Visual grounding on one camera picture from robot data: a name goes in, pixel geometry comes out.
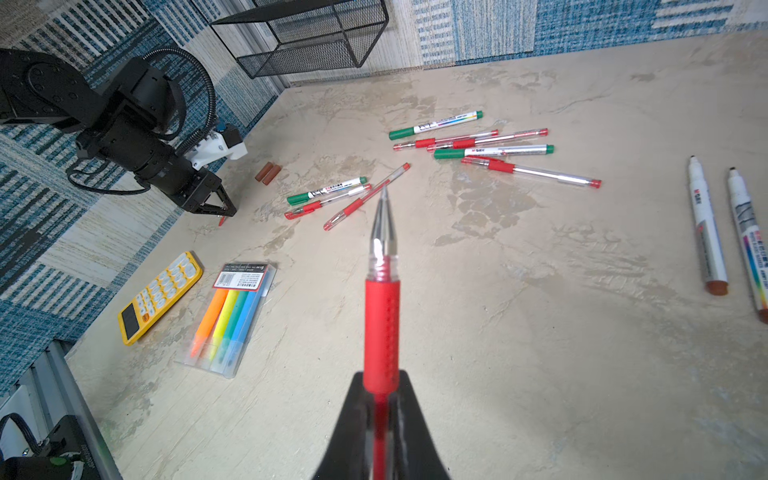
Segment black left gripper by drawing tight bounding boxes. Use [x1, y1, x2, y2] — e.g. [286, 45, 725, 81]
[161, 163, 237, 217]

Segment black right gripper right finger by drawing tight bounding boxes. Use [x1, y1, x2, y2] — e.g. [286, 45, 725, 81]
[386, 370, 450, 480]

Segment green marker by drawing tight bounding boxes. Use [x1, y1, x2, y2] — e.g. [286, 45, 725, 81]
[388, 111, 484, 140]
[286, 177, 368, 205]
[433, 144, 555, 160]

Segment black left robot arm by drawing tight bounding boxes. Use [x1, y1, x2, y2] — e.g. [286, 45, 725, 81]
[1, 47, 246, 217]

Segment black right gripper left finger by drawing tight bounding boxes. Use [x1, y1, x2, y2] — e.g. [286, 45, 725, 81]
[313, 372, 374, 480]

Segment black wire mesh shelf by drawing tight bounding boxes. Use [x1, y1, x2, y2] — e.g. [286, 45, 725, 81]
[211, 1, 389, 79]

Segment yellow calculator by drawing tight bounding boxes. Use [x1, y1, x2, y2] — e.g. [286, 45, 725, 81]
[117, 251, 203, 346]

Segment green marker left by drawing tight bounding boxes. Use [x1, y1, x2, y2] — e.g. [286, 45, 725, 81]
[286, 177, 368, 205]

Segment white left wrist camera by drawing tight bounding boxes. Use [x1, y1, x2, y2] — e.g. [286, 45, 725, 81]
[184, 124, 247, 170]

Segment brown marker cap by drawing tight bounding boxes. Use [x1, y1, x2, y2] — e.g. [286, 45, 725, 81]
[255, 162, 274, 182]
[261, 164, 282, 185]

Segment highlighter pack in clear case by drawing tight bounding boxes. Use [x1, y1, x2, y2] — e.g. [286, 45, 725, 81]
[175, 262, 277, 379]

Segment red gel pen diagonal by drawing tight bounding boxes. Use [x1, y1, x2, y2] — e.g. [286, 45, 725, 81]
[323, 163, 411, 231]

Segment green marker middle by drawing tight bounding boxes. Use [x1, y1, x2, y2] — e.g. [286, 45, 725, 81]
[433, 144, 555, 160]

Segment brown capped white marker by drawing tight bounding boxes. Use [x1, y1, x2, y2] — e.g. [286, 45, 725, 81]
[688, 156, 728, 296]

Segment green marker top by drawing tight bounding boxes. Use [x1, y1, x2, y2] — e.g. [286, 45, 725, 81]
[388, 111, 484, 140]

